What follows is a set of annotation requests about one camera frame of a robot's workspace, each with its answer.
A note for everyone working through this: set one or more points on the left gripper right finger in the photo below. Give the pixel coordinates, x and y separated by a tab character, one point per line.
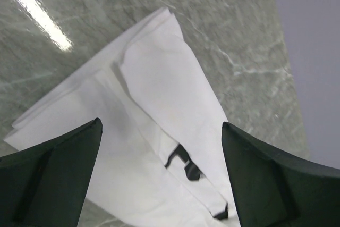
272	187

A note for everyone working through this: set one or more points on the white t shirt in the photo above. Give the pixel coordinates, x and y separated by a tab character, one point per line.
160	161

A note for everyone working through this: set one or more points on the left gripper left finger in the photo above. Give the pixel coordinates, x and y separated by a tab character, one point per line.
46	185

